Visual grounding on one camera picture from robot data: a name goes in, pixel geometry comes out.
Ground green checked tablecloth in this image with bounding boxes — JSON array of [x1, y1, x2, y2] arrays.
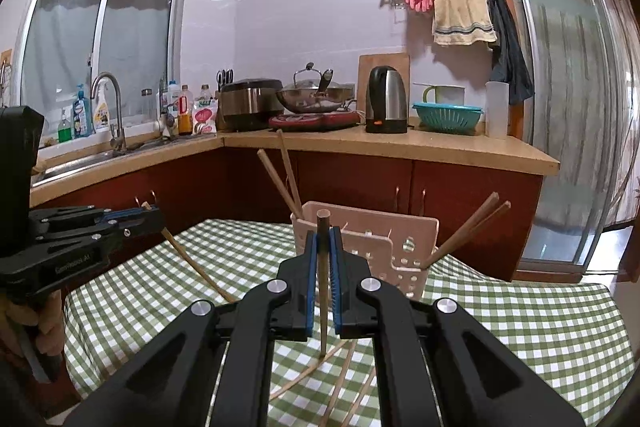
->
[[62, 218, 636, 427]]

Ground beige kitchen countertop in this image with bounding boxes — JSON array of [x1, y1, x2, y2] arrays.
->
[[30, 124, 561, 208]]

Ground pink and white pouch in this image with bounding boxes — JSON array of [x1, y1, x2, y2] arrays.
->
[[192, 99, 219, 135]]

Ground red-brown base cabinets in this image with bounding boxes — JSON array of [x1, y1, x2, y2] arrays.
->
[[30, 147, 544, 283]]

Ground green mug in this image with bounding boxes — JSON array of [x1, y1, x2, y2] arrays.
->
[[422, 84, 466, 106]]

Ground white plastic bottle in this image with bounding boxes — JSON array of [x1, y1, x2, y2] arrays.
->
[[166, 80, 181, 118]]

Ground black and steel kettle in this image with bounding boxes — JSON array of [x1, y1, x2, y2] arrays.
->
[[365, 65, 409, 134]]

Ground amber oil bottle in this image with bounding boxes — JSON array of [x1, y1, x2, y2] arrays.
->
[[177, 84, 195, 136]]

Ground steel wok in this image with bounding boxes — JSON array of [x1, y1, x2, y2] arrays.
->
[[276, 69, 357, 114]]

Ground black and steel rice cooker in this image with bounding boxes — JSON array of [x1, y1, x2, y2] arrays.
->
[[219, 78, 286, 132]]

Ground green soap bottle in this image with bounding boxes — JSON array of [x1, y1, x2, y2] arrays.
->
[[57, 108, 73, 144]]

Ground teal plastic colander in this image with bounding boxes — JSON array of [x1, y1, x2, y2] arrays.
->
[[411, 102, 485, 136]]

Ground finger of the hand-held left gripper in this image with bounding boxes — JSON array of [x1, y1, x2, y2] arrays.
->
[[35, 212, 167, 258], [29, 205, 160, 233]]

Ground long bamboo chopstick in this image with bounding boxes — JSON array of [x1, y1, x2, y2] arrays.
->
[[141, 202, 237, 304], [437, 201, 512, 258], [276, 129, 304, 210], [256, 149, 305, 220], [316, 209, 331, 355]]

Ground person's left hand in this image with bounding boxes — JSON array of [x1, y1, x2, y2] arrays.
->
[[27, 293, 67, 362]]

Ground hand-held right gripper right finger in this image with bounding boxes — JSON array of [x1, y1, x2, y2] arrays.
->
[[327, 227, 586, 427]]

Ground pile of wooden chopsticks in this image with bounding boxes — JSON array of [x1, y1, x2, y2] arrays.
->
[[269, 339, 378, 427]]

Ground blue detergent bottle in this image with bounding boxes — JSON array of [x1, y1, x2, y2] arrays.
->
[[72, 84, 92, 138]]

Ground white spray bottle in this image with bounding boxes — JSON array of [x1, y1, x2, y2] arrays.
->
[[93, 83, 111, 131]]

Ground red induction cooker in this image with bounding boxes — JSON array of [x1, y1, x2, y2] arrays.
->
[[268, 109, 362, 131]]

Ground beige towel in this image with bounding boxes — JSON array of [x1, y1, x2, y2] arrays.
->
[[431, 0, 498, 46]]

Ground white translucent cup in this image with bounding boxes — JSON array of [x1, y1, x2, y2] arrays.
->
[[485, 81, 510, 139]]

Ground small steel tap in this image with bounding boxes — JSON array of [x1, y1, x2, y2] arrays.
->
[[157, 77, 178, 140]]

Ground aluminium sliding window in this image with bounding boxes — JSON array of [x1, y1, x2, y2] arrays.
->
[[12, 0, 196, 142]]

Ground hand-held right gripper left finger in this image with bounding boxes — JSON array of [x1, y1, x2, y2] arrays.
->
[[65, 229, 319, 427]]

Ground pink perforated chopstick holder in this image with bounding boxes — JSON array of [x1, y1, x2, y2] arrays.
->
[[291, 201, 440, 300]]

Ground glass wok lid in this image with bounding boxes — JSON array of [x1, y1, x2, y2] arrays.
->
[[292, 62, 346, 92]]

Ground tall steel kitchen faucet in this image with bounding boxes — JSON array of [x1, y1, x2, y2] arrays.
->
[[91, 72, 128, 152]]

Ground stainless steel sink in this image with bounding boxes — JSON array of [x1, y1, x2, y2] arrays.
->
[[30, 134, 171, 188]]

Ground dark grey cloth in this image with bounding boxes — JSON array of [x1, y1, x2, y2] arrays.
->
[[486, 0, 535, 105]]

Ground wooden cutting board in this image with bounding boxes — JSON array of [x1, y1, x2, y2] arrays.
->
[[358, 53, 411, 118]]

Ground sliding glass door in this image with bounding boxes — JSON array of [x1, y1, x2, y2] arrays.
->
[[502, 0, 640, 273]]

